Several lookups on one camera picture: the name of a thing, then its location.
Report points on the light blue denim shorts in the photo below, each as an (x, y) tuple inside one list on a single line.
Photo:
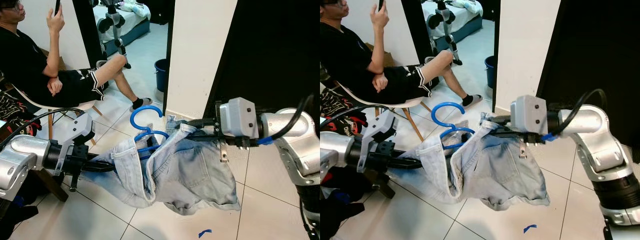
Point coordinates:
[(190, 170), (500, 170)]

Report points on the black white printed garment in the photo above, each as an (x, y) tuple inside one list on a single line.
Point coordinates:
[(337, 102), (15, 107)]

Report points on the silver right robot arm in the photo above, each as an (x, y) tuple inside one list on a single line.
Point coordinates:
[(600, 145), (295, 145)]

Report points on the blue bucket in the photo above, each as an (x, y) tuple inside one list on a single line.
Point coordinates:
[(161, 75), (489, 72)]

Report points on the white chair wooden legs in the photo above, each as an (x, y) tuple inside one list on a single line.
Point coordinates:
[(60, 106), (390, 104)]

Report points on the blue tape piece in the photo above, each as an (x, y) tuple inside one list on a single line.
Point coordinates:
[(204, 233), (529, 229)]

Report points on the bed with blue base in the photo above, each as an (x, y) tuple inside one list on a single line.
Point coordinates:
[(470, 27), (135, 30)]

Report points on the seated person black clothes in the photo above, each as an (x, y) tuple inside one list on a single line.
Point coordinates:
[(345, 55), (20, 55)]

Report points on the grey black background robot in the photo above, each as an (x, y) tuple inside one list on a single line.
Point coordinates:
[(446, 17), (116, 20)]

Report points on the black mobile phone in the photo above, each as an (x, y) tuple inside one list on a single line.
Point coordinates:
[(381, 4), (57, 6)]

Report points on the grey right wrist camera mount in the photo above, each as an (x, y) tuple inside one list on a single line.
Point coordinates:
[(240, 117), (530, 114)]

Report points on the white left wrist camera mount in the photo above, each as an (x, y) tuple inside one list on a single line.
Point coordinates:
[(382, 122), (82, 127)]

